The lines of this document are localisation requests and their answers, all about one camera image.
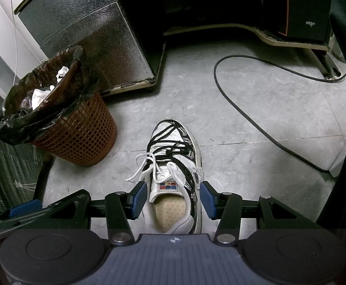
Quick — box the thick black cable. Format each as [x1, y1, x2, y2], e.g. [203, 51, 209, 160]
[214, 55, 332, 173]

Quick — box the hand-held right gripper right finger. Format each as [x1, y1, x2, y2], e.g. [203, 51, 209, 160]
[200, 181, 325, 245]

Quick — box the black speaker with orange edge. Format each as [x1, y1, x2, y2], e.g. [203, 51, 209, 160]
[262, 0, 334, 44]

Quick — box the white panelled cabinet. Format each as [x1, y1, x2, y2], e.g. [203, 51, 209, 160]
[0, 0, 49, 99]

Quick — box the white shoelace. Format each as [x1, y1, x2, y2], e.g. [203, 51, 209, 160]
[125, 152, 178, 185]

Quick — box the black metal leg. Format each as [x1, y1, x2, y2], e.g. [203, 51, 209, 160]
[32, 153, 54, 209]

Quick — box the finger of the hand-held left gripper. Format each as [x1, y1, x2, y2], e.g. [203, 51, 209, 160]
[0, 199, 55, 229]

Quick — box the thin black wire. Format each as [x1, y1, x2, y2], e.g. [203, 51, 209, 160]
[324, 65, 346, 83]

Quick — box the crumpled white paper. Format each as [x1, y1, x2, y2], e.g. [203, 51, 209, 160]
[56, 66, 70, 84]
[31, 85, 55, 111]

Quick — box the white and black sneaker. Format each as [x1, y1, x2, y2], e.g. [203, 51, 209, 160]
[142, 119, 205, 235]

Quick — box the black shoelace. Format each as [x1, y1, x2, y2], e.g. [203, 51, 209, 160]
[147, 122, 198, 197]

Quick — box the white metal stand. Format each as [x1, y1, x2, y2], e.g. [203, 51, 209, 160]
[306, 49, 346, 81]

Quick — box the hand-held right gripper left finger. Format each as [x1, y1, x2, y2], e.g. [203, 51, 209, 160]
[42, 181, 149, 245]

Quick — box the dark green cloth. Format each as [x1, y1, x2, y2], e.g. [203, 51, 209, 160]
[0, 81, 47, 215]

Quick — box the thin white wire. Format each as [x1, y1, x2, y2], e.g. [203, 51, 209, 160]
[9, 0, 21, 81]

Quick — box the silver foil-covered box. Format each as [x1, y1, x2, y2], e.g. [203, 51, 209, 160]
[14, 0, 168, 96]

